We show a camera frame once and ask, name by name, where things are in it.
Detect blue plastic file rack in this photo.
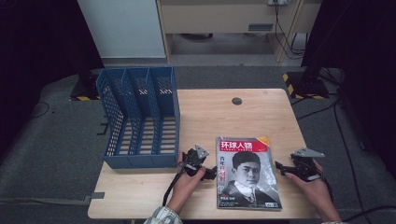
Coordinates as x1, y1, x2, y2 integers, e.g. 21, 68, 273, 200
95, 65, 181, 170

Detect white cabinet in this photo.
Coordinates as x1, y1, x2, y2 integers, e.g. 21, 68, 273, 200
77, 0, 167, 59

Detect hanging black cables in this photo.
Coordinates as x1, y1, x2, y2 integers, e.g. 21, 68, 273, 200
274, 4, 308, 61

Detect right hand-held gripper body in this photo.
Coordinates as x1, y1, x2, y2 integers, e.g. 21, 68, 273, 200
290, 147, 326, 183

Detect long black floor cable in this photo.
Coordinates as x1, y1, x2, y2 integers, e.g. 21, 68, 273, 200
290, 92, 366, 224

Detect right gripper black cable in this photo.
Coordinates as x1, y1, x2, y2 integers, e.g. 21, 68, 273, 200
318, 169, 335, 202

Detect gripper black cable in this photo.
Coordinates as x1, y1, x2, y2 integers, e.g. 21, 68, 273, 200
162, 167, 188, 207
318, 169, 335, 202

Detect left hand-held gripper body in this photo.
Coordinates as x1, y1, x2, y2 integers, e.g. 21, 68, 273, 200
181, 144, 210, 179

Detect thick black floor cable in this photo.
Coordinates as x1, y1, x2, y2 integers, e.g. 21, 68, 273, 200
342, 204, 396, 224

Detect dark curtain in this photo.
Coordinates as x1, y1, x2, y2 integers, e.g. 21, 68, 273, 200
0, 0, 105, 157
301, 0, 396, 178

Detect thin black floor cable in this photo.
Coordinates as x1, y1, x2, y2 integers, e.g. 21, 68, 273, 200
29, 101, 50, 119

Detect magazine with portrait cover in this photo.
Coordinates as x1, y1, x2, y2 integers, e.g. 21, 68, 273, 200
215, 135, 283, 212

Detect person's right hand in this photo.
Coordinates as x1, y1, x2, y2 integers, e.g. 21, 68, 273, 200
284, 159, 336, 210

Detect light wooden desk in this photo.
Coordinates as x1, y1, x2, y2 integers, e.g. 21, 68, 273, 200
155, 0, 323, 63

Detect black stand with striped base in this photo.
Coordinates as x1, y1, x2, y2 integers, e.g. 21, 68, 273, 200
69, 59, 103, 102
282, 46, 331, 101

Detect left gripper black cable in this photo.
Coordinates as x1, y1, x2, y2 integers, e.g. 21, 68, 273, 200
162, 167, 188, 207

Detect person's left hand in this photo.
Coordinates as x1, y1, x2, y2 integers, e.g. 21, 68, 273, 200
166, 152, 207, 216

